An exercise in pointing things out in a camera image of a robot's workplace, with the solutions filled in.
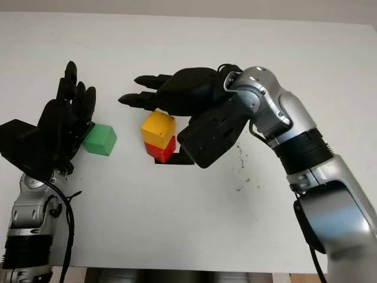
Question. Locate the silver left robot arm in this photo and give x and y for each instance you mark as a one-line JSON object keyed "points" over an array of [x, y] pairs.
{"points": [[29, 212]]}

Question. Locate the black tape strip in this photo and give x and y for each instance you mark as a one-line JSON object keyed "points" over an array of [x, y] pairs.
{"points": [[181, 160]]}

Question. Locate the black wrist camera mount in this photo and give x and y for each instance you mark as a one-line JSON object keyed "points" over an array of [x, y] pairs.
{"points": [[212, 135], [20, 144]]}

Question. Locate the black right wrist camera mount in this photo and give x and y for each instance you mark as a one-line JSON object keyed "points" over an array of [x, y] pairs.
{"points": [[212, 135]]}

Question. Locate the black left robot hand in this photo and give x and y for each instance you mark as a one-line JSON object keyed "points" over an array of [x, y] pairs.
{"points": [[62, 126]]}

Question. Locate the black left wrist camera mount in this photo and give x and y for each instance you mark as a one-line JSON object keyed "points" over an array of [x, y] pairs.
{"points": [[20, 144]]}

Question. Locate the red wooden block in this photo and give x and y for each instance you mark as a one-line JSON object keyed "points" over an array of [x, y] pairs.
{"points": [[160, 151]]}

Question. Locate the yellow wooden block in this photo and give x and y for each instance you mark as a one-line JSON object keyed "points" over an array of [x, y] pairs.
{"points": [[157, 128]]}

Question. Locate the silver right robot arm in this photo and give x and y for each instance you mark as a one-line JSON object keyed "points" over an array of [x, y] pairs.
{"points": [[318, 177]]}

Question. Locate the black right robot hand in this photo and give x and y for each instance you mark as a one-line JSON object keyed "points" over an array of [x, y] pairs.
{"points": [[191, 88]]}

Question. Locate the green wooden block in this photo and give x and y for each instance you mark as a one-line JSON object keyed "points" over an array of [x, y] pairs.
{"points": [[100, 140]]}

